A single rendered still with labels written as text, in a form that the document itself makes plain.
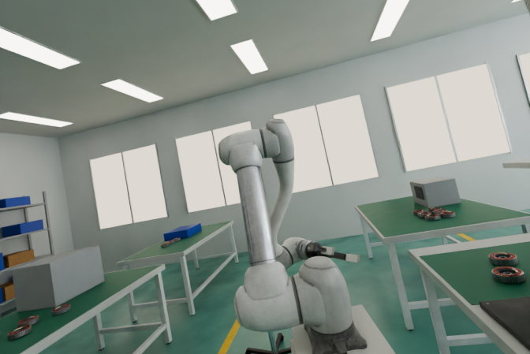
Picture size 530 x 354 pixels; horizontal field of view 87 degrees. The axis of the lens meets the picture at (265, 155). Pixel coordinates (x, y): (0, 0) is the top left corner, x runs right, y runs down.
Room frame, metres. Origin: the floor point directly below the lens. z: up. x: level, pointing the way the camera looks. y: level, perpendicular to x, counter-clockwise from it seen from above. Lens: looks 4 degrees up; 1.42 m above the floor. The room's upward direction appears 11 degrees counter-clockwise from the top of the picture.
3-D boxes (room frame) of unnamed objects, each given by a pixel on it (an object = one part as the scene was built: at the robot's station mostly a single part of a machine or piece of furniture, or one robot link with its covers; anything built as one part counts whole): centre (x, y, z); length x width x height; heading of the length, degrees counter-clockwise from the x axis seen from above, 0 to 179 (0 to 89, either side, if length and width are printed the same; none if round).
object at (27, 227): (5.19, 4.68, 1.37); 0.42 x 0.42 x 0.19; 80
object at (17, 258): (4.97, 4.73, 0.87); 0.42 x 0.40 x 0.19; 168
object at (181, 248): (4.32, 1.42, 0.38); 1.90 x 0.90 x 0.75; 169
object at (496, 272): (1.30, -0.96, 0.77); 0.11 x 0.11 x 0.04
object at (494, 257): (1.46, -1.08, 0.77); 0.11 x 0.11 x 0.04
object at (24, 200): (5.01, 4.71, 1.86); 0.42 x 0.42 x 0.16; 80
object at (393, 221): (3.09, -1.50, 0.38); 1.85 x 1.10 x 0.75; 169
